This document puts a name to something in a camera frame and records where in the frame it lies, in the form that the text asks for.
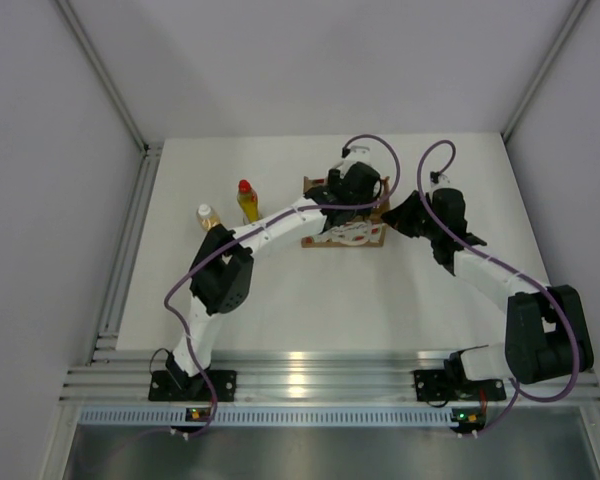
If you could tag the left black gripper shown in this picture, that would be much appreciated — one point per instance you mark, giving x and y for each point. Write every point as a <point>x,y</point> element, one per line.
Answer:
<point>333,175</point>

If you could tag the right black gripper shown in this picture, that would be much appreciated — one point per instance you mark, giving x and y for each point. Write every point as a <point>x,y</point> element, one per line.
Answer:
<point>400,217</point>

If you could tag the burlap watermelon canvas bag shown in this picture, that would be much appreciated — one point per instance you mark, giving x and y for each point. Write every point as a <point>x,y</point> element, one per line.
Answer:
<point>360,232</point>

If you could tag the red cap yellow bottle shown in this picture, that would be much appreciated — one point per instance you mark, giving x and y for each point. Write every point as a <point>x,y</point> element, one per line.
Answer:
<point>248,202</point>

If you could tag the white cap amber bottle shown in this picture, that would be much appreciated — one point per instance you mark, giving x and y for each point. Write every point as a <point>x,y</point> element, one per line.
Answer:
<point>207,217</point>

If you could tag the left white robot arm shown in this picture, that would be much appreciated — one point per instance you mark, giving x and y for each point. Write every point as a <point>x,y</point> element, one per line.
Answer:
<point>221,272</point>

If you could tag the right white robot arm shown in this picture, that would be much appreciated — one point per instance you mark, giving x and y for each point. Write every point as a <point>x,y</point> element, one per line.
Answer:
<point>545,335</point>

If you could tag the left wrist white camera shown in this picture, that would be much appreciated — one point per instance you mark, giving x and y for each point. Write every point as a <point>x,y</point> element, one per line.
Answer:
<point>355,153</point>

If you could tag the wrist white camera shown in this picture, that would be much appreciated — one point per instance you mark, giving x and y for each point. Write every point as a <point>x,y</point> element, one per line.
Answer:
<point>438,180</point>
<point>355,153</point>

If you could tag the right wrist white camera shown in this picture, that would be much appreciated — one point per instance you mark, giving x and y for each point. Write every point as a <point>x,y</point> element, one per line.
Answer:
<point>438,180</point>

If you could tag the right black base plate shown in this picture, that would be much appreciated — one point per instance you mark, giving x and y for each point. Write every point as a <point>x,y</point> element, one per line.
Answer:
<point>436,388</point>

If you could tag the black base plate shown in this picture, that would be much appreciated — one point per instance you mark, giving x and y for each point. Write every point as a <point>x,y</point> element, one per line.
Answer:
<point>436,388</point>
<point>163,387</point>

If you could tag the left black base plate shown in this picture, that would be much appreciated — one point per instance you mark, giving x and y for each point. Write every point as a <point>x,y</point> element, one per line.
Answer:
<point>163,387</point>

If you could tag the white slotted cable duct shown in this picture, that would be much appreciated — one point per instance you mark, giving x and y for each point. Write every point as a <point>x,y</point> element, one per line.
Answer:
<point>232,416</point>

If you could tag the aluminium extrusion rail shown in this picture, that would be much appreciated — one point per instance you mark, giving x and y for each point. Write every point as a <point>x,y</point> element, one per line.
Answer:
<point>117,377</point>

